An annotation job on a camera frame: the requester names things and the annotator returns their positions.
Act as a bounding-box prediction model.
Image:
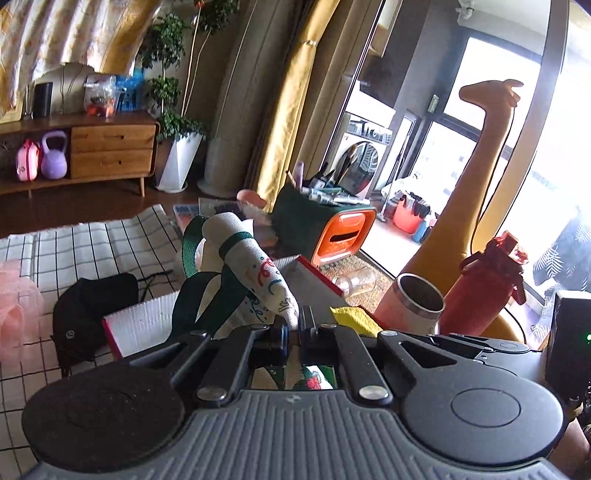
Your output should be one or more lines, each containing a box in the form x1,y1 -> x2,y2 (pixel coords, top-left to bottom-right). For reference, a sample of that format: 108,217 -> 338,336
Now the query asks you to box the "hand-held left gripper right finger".
299,305 -> 465,402

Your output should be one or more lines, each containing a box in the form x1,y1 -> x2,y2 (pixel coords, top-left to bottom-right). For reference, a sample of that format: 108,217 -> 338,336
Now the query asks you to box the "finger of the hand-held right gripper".
429,335 -> 546,370

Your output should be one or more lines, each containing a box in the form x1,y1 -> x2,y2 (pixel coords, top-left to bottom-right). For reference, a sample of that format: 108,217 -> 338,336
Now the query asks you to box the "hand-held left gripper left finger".
124,320 -> 289,403

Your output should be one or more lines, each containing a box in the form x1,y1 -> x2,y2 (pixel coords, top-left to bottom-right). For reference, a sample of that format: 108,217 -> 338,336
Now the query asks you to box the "yellow cloth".
330,305 -> 384,337

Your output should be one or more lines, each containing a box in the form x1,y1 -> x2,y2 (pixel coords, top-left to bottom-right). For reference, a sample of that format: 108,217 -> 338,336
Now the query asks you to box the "white patterned sock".
173,213 -> 301,342

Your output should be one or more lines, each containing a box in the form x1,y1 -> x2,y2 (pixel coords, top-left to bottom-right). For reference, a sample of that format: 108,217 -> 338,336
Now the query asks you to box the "red cardboard box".
102,256 -> 398,361

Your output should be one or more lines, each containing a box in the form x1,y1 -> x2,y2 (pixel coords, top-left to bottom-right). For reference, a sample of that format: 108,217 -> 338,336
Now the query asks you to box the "black fabric pouch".
52,272 -> 139,363

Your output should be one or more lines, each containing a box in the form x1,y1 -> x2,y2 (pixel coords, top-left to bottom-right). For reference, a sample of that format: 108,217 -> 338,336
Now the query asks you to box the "pink bath pouf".
0,258 -> 44,363

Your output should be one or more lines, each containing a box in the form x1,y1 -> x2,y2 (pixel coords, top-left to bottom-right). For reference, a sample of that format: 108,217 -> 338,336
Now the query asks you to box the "person's right forearm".
549,418 -> 591,472

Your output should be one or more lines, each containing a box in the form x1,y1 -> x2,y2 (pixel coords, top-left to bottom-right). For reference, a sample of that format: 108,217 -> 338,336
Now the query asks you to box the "red water bottle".
438,231 -> 529,337

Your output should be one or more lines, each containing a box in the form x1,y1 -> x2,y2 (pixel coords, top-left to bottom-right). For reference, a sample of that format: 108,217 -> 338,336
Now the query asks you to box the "glass jar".
331,267 -> 377,296

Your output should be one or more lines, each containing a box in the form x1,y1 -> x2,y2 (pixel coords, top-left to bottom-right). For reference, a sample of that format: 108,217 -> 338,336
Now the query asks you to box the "white steel tumbler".
373,273 -> 446,335

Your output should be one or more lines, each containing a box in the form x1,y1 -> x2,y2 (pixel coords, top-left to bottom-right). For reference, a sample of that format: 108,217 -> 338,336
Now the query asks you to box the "green orange storage box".
272,182 -> 377,267

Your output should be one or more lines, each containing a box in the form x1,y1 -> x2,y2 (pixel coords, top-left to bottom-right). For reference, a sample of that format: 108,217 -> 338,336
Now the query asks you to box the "pink plastic item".
236,189 -> 269,208

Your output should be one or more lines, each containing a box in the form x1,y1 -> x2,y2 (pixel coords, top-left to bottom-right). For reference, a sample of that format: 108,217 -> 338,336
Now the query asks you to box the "clear plastic organizer box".
173,198 -> 241,232

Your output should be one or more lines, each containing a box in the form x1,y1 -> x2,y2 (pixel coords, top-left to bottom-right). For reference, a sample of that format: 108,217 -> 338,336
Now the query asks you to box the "red bucket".
392,194 -> 432,234

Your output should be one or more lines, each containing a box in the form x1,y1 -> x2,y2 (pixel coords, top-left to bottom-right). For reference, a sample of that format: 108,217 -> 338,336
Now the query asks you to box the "washing machine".
332,113 -> 393,197

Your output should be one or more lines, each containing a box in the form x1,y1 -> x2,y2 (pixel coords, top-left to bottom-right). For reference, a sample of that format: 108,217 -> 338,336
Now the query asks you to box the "yellow giraffe toy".
399,79 -> 529,344

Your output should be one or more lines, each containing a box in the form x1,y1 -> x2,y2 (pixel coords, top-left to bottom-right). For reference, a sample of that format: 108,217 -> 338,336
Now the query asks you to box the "black white checked tablecloth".
0,203 -> 185,467

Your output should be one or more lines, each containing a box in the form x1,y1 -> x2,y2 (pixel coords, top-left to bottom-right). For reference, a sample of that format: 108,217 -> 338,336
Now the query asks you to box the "yellow curtain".
254,0 -> 384,213

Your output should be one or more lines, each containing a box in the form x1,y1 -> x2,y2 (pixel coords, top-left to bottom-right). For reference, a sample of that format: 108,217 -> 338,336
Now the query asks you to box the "covered standing air conditioner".
198,0 -> 319,199

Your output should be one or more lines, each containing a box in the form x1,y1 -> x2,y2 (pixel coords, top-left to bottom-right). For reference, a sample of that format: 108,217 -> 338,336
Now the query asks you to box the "wooden tv cabinet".
0,111 -> 160,197

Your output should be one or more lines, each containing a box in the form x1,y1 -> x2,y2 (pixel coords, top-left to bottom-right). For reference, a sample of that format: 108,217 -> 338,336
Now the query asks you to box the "purple kettlebell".
41,130 -> 70,180

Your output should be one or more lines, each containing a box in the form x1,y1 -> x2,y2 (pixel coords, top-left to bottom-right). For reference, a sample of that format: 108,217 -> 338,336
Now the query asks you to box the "clear plastic bag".
83,75 -> 118,118

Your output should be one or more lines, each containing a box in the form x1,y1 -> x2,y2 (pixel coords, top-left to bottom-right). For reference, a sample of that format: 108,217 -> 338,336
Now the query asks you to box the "pink toy suitcase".
15,139 -> 43,182

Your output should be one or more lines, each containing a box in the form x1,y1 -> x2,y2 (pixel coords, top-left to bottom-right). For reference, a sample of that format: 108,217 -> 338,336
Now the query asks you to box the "potted green tree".
139,0 -> 241,193

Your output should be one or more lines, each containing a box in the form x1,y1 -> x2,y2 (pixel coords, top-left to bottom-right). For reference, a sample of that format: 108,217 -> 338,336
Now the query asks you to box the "black speaker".
33,82 -> 54,118

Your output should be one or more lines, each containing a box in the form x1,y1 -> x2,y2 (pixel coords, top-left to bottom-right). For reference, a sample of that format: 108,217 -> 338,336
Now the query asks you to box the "white necklace bust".
30,64 -> 95,115

